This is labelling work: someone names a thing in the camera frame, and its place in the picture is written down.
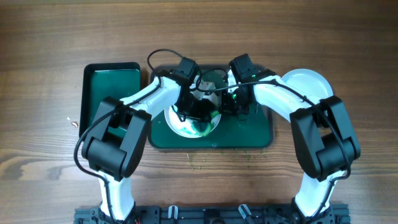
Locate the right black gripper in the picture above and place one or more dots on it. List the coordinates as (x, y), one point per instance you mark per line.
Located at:
(226, 106)

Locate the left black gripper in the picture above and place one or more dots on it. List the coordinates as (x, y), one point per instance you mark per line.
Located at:
(201, 112)

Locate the white plate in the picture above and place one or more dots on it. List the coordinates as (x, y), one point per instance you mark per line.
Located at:
(184, 127)
(308, 81)

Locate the green yellow sponge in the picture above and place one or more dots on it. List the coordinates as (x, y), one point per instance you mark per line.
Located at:
(204, 128)

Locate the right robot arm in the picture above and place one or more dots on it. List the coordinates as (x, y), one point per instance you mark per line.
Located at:
(325, 142)

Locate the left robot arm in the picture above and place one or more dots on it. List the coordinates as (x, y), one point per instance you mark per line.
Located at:
(114, 143)

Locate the large dark green tray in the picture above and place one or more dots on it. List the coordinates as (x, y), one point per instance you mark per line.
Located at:
(255, 132)

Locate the small black green tray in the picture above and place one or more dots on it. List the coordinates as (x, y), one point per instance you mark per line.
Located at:
(117, 80)

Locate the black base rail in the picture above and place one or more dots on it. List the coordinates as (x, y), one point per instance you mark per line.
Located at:
(276, 213)

